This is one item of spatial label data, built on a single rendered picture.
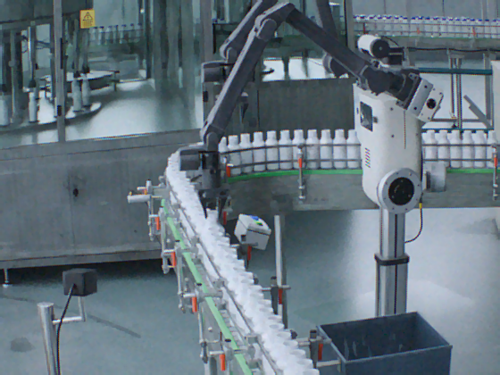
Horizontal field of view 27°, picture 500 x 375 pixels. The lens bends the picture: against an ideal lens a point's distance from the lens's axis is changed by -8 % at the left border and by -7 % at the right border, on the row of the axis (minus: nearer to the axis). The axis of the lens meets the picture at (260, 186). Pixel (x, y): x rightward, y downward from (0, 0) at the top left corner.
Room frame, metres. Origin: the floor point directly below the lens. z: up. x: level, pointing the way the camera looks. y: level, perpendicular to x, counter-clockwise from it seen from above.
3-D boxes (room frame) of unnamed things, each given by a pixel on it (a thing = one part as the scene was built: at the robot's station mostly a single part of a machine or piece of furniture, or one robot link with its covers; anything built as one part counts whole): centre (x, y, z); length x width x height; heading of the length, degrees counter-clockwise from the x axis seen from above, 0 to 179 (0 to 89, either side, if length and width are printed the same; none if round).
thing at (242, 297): (2.65, 0.04, 1.08); 0.06 x 0.06 x 0.17
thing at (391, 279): (3.56, -0.45, 0.74); 0.11 x 0.11 x 0.40; 11
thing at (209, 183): (3.23, 0.14, 1.30); 0.10 x 0.07 x 0.07; 101
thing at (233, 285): (2.76, 0.07, 1.08); 0.06 x 0.06 x 0.17
